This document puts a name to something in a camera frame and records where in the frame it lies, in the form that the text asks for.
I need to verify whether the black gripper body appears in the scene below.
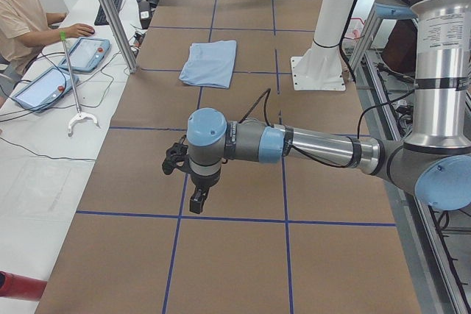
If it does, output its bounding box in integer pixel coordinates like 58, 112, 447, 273
191, 174, 220, 196

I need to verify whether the light blue t-shirt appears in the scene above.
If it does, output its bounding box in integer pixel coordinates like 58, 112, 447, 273
179, 40, 237, 89

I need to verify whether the far teach pendant tablet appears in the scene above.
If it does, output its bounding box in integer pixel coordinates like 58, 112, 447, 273
66, 37, 110, 73

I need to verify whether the teach pendant tablet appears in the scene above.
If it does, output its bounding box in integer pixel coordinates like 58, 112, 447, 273
12, 68, 79, 111
66, 37, 110, 73

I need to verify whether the black power adapter box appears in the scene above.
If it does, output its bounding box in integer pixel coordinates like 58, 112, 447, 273
138, 0, 152, 29

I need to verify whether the near teach pendant tablet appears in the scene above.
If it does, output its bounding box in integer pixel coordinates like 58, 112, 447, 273
12, 68, 79, 111

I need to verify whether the black keyboard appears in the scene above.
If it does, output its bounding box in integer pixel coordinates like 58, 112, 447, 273
93, 0, 126, 26

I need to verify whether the reacher grabber stick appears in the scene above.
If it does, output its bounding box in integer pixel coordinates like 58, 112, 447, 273
60, 31, 99, 137

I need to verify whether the red cylinder object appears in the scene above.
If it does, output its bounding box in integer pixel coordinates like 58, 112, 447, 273
1, 271, 47, 301

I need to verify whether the seated person beige shirt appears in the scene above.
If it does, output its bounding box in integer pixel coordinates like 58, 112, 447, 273
1, 0, 95, 76

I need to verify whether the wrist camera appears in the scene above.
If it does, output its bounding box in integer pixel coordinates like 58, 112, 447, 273
162, 135, 191, 175

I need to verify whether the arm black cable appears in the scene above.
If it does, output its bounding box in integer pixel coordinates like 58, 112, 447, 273
238, 88, 415, 168

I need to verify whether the aluminium frame post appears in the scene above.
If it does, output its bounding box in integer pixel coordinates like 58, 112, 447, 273
99, 0, 137, 74

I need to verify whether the aluminium frame rack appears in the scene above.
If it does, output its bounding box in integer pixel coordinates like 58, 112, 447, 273
350, 11, 470, 313

